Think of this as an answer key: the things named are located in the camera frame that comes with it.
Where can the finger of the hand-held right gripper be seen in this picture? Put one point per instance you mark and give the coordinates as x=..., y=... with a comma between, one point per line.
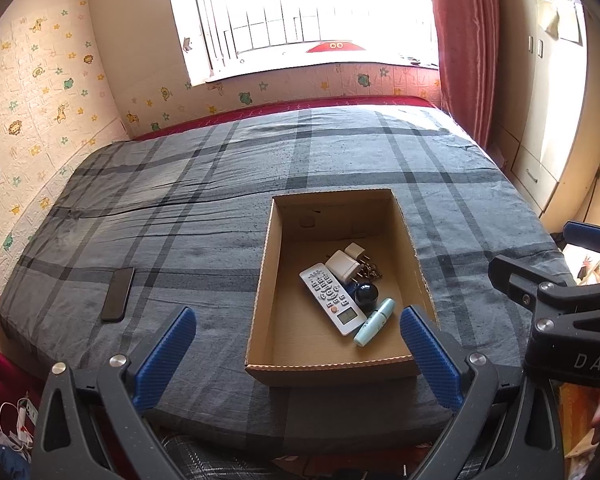
x=570, y=330
x=592, y=237

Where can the checkered dark cloth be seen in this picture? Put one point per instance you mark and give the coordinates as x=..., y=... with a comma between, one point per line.
x=205, y=455

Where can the bright window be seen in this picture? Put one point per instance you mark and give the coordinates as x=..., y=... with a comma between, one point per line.
x=330, y=0

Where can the black round-cap bottle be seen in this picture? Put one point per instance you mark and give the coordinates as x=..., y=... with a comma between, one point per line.
x=366, y=297

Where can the brown cardboard box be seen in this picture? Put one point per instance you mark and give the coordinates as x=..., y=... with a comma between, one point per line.
x=290, y=320

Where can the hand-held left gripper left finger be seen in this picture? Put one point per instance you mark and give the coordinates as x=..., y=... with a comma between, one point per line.
x=165, y=355

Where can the blue cloth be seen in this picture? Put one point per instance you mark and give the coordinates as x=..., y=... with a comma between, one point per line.
x=0, y=460

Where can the grey plaid bed sheet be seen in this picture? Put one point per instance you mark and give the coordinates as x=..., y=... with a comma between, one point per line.
x=180, y=210

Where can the white charger plug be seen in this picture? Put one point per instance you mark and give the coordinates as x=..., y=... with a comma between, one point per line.
x=341, y=266

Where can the colourful printed mat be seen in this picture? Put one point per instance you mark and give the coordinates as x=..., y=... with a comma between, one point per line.
x=577, y=410

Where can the metal key bunch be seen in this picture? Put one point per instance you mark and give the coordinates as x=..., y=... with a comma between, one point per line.
x=372, y=271

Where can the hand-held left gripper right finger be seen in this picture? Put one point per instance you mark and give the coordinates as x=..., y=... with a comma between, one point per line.
x=430, y=355

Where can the wardrobe poster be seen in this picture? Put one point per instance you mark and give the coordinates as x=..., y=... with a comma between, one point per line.
x=560, y=10

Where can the beige wardrobe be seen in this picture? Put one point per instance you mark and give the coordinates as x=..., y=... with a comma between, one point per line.
x=530, y=110

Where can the white power strip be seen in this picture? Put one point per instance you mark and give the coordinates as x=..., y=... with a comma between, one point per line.
x=24, y=415

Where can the small beige charger plug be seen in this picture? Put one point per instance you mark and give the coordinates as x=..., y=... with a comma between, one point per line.
x=354, y=251

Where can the red curtain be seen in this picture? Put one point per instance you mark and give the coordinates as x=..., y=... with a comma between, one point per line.
x=465, y=50

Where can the black smartphone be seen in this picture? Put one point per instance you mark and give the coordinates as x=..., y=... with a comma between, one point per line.
x=117, y=295

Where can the white remote control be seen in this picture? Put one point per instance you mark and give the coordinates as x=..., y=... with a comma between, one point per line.
x=330, y=300

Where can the teal cosmetic tube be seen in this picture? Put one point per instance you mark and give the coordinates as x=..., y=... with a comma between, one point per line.
x=375, y=322

